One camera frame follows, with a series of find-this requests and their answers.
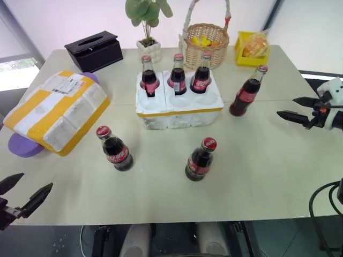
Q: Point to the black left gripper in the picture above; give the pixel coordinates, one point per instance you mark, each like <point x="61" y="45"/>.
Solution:
<point x="4" y="214"/>

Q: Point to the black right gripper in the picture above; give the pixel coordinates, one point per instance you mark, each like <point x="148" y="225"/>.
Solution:
<point x="319" y="115"/>

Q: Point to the glass cola bottle red cap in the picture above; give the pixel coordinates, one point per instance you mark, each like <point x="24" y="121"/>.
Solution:
<point x="149" y="79"/>
<point x="177" y="77"/>
<point x="244" y="97"/>
<point x="118" y="155"/>
<point x="198" y="163"/>
<point x="201" y="79"/>

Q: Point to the yellow-taped white foam package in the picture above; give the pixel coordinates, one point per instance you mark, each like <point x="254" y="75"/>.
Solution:
<point x="57" y="112"/>

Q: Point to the white foam bottle crate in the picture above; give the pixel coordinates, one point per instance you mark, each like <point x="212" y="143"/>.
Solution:
<point x="182" y="116"/>

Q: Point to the black tissue box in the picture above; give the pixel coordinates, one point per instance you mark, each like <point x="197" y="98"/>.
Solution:
<point x="93" y="53"/>

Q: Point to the yellow plastic bin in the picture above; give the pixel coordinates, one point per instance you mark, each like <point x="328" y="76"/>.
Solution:
<point x="250" y="61"/>

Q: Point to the bag of oranges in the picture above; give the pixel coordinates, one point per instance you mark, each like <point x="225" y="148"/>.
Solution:
<point x="256" y="46"/>

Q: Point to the yellow fruit pieces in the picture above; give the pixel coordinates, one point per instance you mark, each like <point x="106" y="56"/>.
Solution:
<point x="202" y="41"/>

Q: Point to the grey rounded shape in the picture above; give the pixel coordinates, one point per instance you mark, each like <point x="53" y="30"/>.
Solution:
<point x="135" y="241"/>

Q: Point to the white bumpy plant pot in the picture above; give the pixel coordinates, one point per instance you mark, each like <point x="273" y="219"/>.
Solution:
<point x="151" y="51"/>

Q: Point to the green leafy plant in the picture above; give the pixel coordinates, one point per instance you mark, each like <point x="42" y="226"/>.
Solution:
<point x="146" y="12"/>

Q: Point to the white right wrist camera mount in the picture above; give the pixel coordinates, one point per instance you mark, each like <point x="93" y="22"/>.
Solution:
<point x="335" y="87"/>

